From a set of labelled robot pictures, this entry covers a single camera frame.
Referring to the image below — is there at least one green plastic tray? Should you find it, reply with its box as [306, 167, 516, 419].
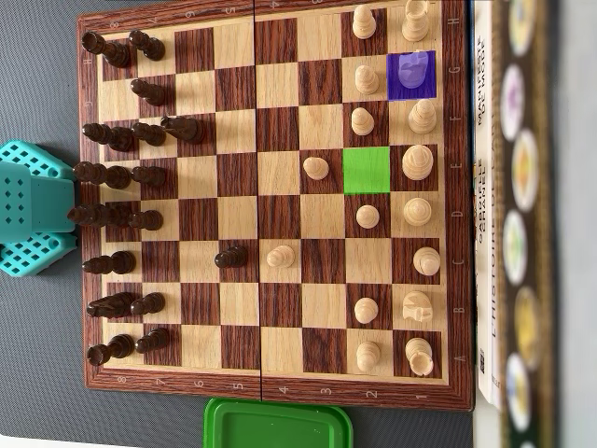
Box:
[203, 397, 354, 448]

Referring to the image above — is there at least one white wooden rook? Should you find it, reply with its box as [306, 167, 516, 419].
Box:
[401, 0, 430, 43]
[404, 336, 435, 378]

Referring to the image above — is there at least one black wooden knight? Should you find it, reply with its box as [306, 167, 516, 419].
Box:
[87, 291, 139, 320]
[160, 115, 205, 144]

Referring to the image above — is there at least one grey table mat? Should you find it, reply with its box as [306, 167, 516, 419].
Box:
[0, 0, 475, 448]

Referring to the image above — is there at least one white wooden pawn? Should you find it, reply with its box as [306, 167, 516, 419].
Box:
[354, 297, 380, 326]
[352, 5, 377, 40]
[266, 245, 297, 270]
[302, 156, 330, 181]
[350, 106, 376, 137]
[354, 63, 380, 95]
[355, 340, 382, 373]
[355, 203, 381, 231]

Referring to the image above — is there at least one white Gabrielle Chanel book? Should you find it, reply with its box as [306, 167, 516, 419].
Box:
[469, 0, 496, 406]

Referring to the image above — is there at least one white wooden bishop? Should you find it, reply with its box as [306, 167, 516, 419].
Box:
[412, 245, 442, 277]
[408, 99, 437, 135]

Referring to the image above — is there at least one wooden folding chessboard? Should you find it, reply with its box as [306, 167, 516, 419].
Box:
[76, 0, 476, 413]

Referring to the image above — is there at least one black wooden rook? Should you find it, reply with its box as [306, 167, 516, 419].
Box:
[81, 30, 132, 69]
[86, 333, 135, 367]

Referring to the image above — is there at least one black wooden king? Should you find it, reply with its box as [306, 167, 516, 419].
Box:
[72, 161, 132, 190]

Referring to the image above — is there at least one white wooden knight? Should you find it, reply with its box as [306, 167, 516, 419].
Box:
[396, 50, 430, 90]
[401, 290, 435, 323]

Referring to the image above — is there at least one white wooden king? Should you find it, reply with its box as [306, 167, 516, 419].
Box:
[401, 144, 435, 182]

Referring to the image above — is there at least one dark art history book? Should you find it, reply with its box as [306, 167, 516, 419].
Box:
[487, 0, 568, 448]

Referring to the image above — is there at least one black wooden queen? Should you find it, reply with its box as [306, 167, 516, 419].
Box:
[66, 203, 134, 230]

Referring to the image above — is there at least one black wooden pawn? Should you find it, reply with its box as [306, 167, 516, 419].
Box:
[130, 292, 166, 316]
[132, 121, 168, 147]
[130, 77, 167, 106]
[214, 245, 249, 270]
[128, 30, 166, 62]
[134, 327, 171, 355]
[128, 209, 164, 231]
[131, 165, 167, 187]

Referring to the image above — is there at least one black wooden bishop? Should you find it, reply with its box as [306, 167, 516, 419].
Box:
[82, 250, 137, 276]
[82, 122, 136, 152]

